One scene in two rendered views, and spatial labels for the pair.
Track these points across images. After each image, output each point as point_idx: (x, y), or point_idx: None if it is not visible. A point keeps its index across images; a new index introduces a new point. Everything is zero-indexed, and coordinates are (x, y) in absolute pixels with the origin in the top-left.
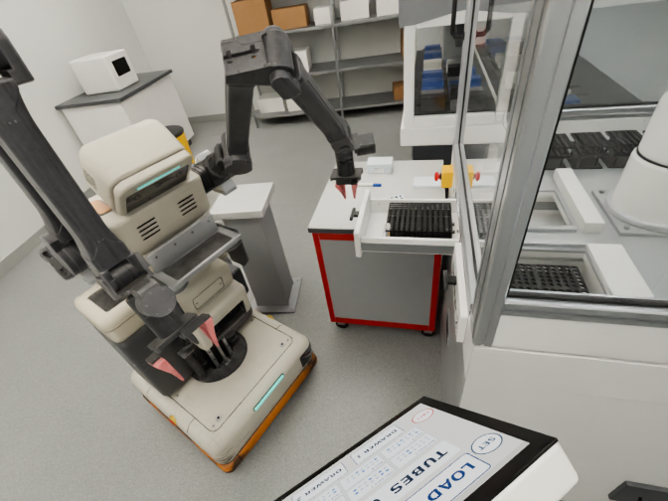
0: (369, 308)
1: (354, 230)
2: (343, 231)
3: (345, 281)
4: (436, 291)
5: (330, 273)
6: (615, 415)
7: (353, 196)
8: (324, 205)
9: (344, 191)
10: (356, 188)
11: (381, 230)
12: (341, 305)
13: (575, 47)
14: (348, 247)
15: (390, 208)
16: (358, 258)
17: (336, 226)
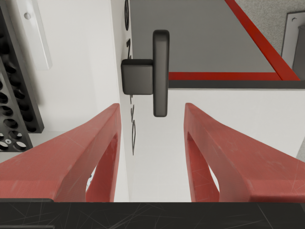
0: (158, 0)
1: (176, 87)
2: (209, 85)
3: (202, 21)
4: None
5: (234, 28)
6: None
7: (113, 111)
8: None
9: (197, 161)
10: (17, 155)
11: (56, 39)
12: (208, 1)
13: None
14: (195, 62)
15: (18, 123)
16: (172, 47)
17: (232, 99)
